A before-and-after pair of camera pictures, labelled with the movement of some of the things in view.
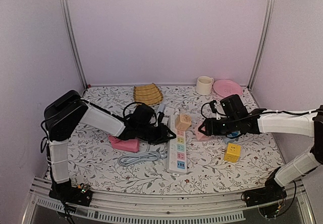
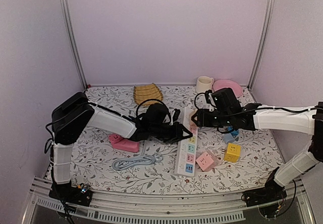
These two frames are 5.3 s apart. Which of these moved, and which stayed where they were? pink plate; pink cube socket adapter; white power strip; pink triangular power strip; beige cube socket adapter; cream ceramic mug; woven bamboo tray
Moved: beige cube socket adapter; pink cube socket adapter; white power strip
Stayed: pink plate; cream ceramic mug; pink triangular power strip; woven bamboo tray
